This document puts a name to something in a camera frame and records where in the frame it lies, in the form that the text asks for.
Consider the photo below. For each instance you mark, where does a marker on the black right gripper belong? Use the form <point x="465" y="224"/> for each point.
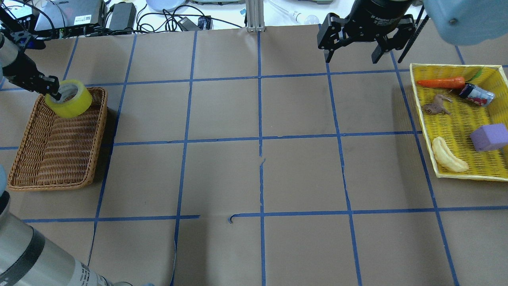
<point x="376" y="16"/>

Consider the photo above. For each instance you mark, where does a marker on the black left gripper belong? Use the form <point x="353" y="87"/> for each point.
<point x="20" y="68"/>

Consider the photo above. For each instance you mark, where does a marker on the yellow packing tape roll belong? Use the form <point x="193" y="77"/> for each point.
<point x="75" y="99"/>

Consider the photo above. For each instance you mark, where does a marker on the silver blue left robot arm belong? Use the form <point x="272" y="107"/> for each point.
<point x="28" y="258"/>

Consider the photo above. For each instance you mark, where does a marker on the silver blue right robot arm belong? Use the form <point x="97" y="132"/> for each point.
<point x="460" y="22"/>

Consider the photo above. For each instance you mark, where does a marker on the black computer box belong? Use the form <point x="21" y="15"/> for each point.
<point x="71" y="16"/>

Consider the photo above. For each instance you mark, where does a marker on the brown wicker basket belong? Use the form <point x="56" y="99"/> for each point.
<point x="56" y="153"/>

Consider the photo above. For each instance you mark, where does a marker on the black power adapter brick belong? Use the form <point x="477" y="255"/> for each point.
<point x="122" y="17"/>

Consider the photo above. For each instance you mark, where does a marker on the orange toy carrot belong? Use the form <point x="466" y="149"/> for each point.
<point x="443" y="83"/>

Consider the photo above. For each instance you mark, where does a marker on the toy soda can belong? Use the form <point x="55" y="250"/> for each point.
<point x="477" y="95"/>

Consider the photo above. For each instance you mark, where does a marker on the yellow plastic tray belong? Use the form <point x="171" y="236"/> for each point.
<point x="465" y="117"/>

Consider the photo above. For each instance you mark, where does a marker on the light blue plate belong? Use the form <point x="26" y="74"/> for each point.
<point x="168" y="5"/>

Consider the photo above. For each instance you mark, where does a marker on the yellow toy banana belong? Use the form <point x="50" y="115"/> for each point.
<point x="444" y="156"/>

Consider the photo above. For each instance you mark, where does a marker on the purple foam block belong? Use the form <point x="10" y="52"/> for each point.
<point x="489" y="137"/>

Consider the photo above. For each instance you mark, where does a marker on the aluminium frame post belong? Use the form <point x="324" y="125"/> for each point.
<point x="255" y="16"/>

